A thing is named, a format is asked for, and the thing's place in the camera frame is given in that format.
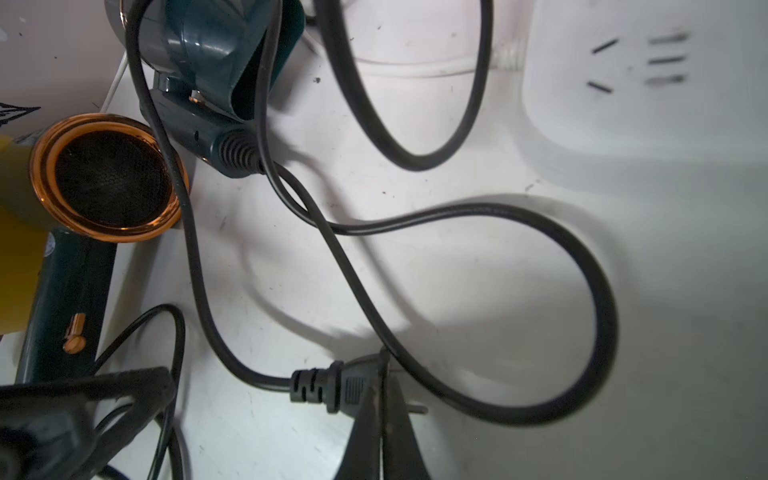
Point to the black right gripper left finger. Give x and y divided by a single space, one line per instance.
361 382

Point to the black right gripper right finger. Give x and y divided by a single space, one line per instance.
401 455

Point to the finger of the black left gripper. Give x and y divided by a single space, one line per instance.
48 430

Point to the yellow pot with glass lid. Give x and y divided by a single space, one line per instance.
22 240

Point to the green copper long hair dryer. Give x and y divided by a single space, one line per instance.
100 181

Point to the dark green small hair dryer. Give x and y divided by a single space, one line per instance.
205 56

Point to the white power strip left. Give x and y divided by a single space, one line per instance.
662 79

